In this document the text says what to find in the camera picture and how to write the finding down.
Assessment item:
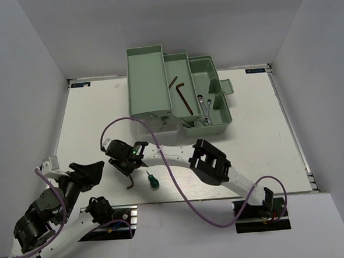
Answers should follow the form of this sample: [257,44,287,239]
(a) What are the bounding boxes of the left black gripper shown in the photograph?
[52,159,108,223]

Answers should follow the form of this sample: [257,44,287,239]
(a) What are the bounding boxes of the brown hex key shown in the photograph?
[176,83,194,116]
[169,76,178,89]
[126,175,134,190]

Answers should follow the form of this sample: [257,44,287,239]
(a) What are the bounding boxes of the green screwdriver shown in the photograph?
[146,170,160,190]

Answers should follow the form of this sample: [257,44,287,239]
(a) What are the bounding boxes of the green plastic toolbox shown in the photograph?
[126,44,234,142]

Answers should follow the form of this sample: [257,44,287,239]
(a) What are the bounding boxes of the large silver ratchet wrench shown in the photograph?
[198,95,208,117]

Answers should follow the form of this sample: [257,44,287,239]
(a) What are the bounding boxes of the small silver ratchet wrench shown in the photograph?
[203,99,212,125]

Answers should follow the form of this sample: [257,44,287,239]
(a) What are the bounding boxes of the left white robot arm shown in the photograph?
[7,161,114,258]

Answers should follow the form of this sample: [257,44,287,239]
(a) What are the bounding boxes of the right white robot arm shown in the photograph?
[101,139,275,217]

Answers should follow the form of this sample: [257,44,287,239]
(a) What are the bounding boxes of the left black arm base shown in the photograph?
[79,196,138,242]

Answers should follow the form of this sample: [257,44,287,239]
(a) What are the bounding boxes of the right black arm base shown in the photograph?
[235,197,292,233]

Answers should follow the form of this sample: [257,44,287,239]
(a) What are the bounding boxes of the left blue table label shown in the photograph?
[71,82,91,88]

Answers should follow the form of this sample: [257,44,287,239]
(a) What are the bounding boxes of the blue table label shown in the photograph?
[245,68,266,74]
[71,82,91,88]

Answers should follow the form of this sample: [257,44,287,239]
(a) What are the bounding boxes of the right blue table label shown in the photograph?
[245,68,266,74]

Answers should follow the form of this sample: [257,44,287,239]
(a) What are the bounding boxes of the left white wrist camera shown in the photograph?
[40,155,61,179]

